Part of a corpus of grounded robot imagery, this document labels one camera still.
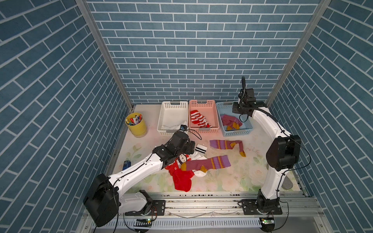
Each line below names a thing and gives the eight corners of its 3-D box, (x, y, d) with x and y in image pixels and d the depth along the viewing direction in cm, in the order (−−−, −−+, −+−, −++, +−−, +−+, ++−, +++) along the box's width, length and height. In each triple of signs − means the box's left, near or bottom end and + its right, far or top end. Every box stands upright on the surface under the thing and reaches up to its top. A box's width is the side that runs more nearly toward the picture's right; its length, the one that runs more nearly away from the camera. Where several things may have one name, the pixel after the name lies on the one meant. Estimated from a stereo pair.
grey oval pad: (281, 187, 83) (284, 185, 80) (283, 178, 86) (287, 176, 83) (288, 191, 82) (291, 189, 78) (290, 182, 85) (294, 180, 82)
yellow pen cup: (130, 137, 103) (122, 125, 91) (134, 124, 110) (127, 112, 99) (145, 137, 103) (140, 126, 92) (149, 124, 110) (144, 112, 99)
